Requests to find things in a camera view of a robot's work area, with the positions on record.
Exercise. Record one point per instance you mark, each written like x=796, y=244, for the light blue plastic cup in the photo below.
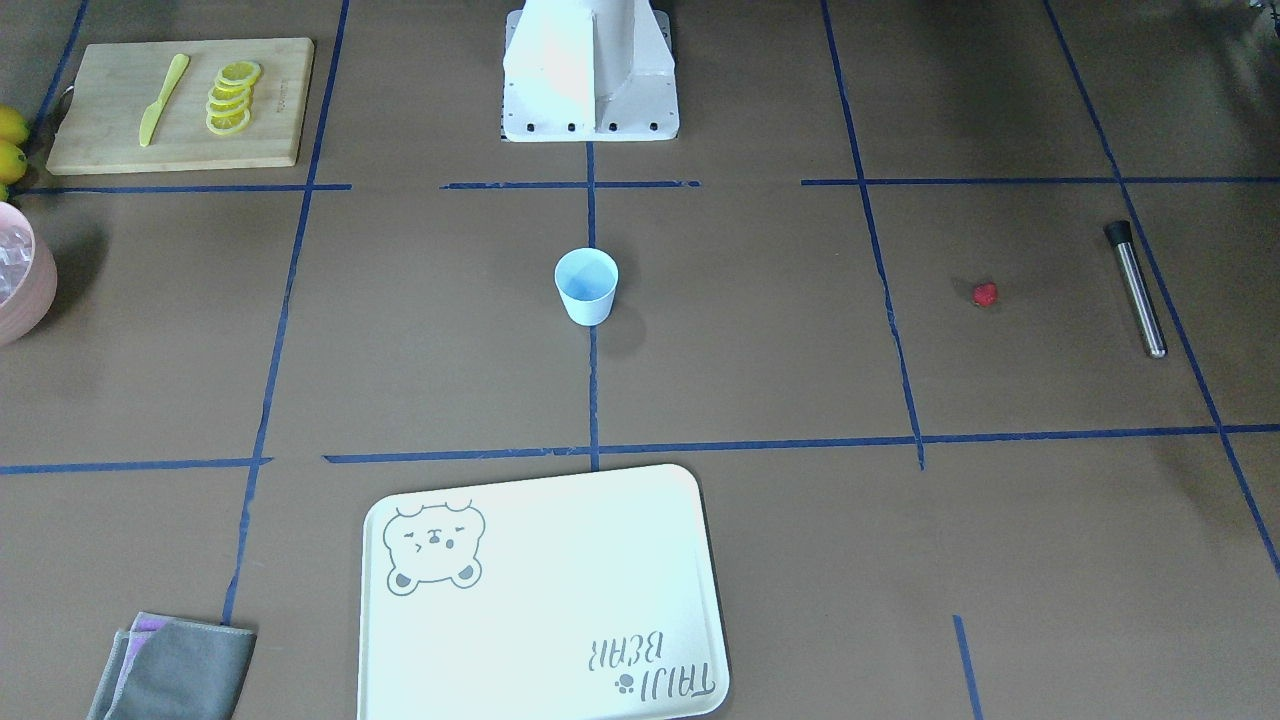
x=586, y=280

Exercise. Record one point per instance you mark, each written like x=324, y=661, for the pile of clear ice cubes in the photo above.
x=17, y=253

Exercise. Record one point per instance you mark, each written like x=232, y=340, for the cream bear serving tray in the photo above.
x=586, y=596

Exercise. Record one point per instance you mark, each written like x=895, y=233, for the red strawberry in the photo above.
x=985, y=294

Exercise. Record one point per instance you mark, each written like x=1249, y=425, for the lemon slice front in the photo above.
x=224, y=125

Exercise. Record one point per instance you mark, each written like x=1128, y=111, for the lemon slice back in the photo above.
x=241, y=71

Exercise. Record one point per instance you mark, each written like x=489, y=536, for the wooden cutting board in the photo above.
x=115, y=82

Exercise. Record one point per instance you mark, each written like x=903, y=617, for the steel muddler black tip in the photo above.
x=1119, y=235

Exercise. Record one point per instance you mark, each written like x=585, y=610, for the yellow plastic knife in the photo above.
x=154, y=111

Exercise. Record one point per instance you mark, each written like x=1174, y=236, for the grey purple folded cloth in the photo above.
x=163, y=667

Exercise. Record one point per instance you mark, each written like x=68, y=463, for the pink bowl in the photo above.
x=29, y=305

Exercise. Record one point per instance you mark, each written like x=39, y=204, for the whole yellow lemon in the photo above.
x=14, y=128
x=13, y=163

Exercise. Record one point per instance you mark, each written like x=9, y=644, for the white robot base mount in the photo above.
x=588, y=71

